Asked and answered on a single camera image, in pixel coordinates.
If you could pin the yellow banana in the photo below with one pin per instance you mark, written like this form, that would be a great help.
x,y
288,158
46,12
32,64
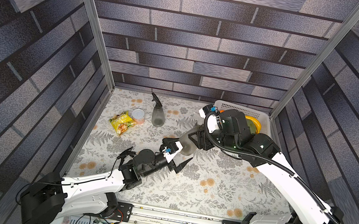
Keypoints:
x,y
255,122

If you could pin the grey spray bottle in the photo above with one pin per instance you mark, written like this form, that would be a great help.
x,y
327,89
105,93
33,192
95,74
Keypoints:
x,y
188,145
158,117

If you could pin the black spray nozzle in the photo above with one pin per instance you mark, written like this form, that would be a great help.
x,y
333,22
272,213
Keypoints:
x,y
157,101
127,153

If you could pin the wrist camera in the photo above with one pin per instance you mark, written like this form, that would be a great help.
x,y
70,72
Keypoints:
x,y
210,115
170,147

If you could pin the pink tin can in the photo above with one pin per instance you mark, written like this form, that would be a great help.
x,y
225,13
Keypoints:
x,y
138,115

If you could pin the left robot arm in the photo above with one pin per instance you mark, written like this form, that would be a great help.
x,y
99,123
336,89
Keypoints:
x,y
52,198

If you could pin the white plastic basket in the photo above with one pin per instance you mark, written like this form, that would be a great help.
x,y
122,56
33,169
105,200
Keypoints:
x,y
262,117

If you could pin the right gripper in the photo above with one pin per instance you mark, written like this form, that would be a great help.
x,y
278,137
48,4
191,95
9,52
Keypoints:
x,y
199,139

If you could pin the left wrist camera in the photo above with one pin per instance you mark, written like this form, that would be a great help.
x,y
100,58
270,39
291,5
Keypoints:
x,y
170,147

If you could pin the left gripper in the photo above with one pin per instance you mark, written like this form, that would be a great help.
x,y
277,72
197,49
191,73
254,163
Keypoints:
x,y
178,169

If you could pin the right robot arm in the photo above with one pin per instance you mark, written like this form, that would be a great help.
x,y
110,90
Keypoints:
x,y
228,130

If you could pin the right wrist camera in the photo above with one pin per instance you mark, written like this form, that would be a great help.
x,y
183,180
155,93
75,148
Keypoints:
x,y
210,115

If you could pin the yellow snack packet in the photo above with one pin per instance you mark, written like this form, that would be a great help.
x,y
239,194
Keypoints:
x,y
122,122

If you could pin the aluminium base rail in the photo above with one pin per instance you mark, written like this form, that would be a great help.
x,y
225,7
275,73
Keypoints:
x,y
132,213

